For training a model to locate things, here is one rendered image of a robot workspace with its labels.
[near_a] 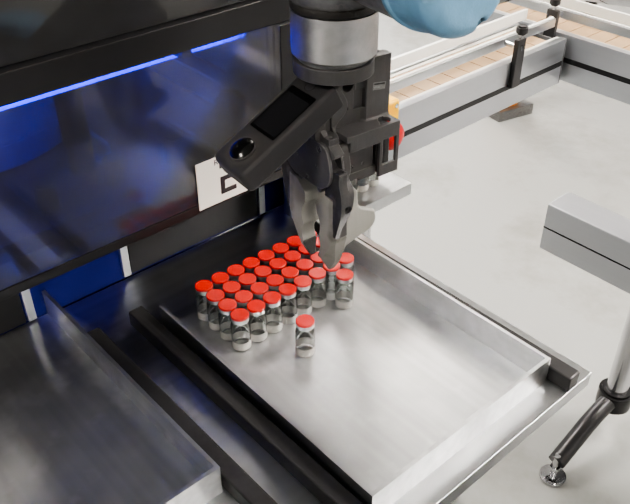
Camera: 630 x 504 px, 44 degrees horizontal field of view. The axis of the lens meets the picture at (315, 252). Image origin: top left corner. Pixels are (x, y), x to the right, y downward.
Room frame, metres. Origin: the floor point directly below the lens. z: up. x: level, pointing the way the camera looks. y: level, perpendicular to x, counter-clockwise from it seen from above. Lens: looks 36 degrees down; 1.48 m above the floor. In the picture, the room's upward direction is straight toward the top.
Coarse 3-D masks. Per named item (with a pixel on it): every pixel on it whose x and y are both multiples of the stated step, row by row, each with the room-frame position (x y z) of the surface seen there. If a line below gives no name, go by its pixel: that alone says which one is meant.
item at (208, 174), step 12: (204, 168) 0.77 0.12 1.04; (216, 168) 0.78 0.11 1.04; (204, 180) 0.77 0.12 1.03; (216, 180) 0.78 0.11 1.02; (228, 180) 0.79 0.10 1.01; (204, 192) 0.77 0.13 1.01; (216, 192) 0.78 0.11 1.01; (228, 192) 0.79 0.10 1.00; (240, 192) 0.80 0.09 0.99; (204, 204) 0.77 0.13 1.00
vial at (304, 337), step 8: (296, 328) 0.64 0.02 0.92; (304, 328) 0.63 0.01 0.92; (312, 328) 0.64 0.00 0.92; (296, 336) 0.64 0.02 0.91; (304, 336) 0.63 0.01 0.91; (312, 336) 0.64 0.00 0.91; (296, 344) 0.64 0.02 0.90; (304, 344) 0.63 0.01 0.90; (312, 344) 0.64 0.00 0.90; (296, 352) 0.64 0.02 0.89; (304, 352) 0.63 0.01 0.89; (312, 352) 0.64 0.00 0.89
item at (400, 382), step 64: (384, 256) 0.78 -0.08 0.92; (192, 320) 0.70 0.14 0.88; (320, 320) 0.70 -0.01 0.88; (384, 320) 0.70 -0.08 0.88; (448, 320) 0.70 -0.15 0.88; (256, 384) 0.59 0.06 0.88; (320, 384) 0.59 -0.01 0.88; (384, 384) 0.59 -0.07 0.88; (448, 384) 0.59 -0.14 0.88; (512, 384) 0.56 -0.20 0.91; (320, 448) 0.48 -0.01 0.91; (384, 448) 0.51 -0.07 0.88; (448, 448) 0.49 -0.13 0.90
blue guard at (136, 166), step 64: (192, 64) 0.77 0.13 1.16; (256, 64) 0.83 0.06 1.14; (0, 128) 0.63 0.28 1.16; (64, 128) 0.67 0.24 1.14; (128, 128) 0.72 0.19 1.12; (192, 128) 0.77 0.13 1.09; (0, 192) 0.62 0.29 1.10; (64, 192) 0.66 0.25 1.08; (128, 192) 0.71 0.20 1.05; (192, 192) 0.76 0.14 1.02; (0, 256) 0.61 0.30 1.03; (64, 256) 0.65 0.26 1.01
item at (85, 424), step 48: (0, 336) 0.67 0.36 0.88; (48, 336) 0.67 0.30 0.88; (0, 384) 0.59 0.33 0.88; (48, 384) 0.59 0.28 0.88; (96, 384) 0.59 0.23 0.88; (0, 432) 0.53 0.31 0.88; (48, 432) 0.53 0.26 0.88; (96, 432) 0.53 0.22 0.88; (144, 432) 0.53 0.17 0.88; (0, 480) 0.47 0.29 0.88; (48, 480) 0.47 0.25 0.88; (96, 480) 0.47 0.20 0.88; (144, 480) 0.47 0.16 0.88; (192, 480) 0.47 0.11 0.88
